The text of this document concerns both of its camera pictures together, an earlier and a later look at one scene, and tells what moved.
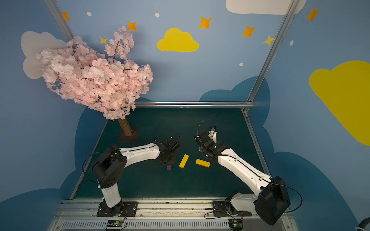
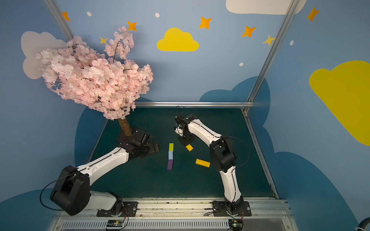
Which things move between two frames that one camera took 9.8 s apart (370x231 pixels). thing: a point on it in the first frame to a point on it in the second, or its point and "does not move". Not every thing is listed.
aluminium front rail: x=161 y=214 does not move
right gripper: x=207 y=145 to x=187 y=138
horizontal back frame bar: x=221 y=104 does not move
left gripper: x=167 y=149 to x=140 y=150
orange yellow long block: x=203 y=163 does not move
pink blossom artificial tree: x=108 y=82 does not move
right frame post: x=290 y=9 does not move
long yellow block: x=184 y=161 to x=189 y=147
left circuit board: x=114 y=224 does not move
